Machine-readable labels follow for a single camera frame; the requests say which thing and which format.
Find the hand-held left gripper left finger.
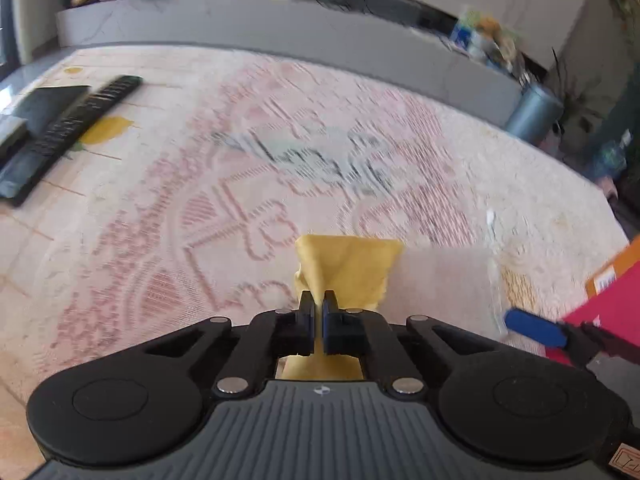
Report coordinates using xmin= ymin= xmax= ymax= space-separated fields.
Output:
xmin=145 ymin=290 xmax=317 ymax=399

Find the magenta box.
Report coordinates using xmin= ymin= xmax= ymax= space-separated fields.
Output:
xmin=544 ymin=259 xmax=640 ymax=367

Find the grey cylindrical bin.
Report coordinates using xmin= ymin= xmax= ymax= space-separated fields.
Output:
xmin=504 ymin=81 xmax=565 ymax=150

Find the pink white lace tablecloth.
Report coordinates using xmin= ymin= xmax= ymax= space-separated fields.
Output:
xmin=0 ymin=45 xmax=632 ymax=411

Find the black tablet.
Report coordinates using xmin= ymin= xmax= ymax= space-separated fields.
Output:
xmin=0 ymin=84 xmax=92 ymax=162

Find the potted plant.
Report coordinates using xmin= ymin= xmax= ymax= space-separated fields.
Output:
xmin=547 ymin=47 xmax=608 ymax=128

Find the grey television console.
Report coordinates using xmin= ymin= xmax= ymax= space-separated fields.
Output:
xmin=54 ymin=0 xmax=525 ymax=135

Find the orange box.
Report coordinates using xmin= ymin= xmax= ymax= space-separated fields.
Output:
xmin=584 ymin=234 xmax=640 ymax=302

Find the yellow cloth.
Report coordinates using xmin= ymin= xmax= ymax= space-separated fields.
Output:
xmin=276 ymin=233 xmax=405 ymax=382

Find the pile of snack packets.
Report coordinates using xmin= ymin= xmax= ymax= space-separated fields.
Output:
xmin=449 ymin=6 xmax=521 ymax=73

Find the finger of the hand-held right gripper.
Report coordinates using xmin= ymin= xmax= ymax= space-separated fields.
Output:
xmin=503 ymin=308 xmax=640 ymax=370

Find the black remote control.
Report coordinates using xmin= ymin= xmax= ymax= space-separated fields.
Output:
xmin=0 ymin=75 xmax=144 ymax=208

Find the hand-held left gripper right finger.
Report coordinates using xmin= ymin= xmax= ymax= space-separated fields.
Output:
xmin=321 ymin=290 xmax=495 ymax=397

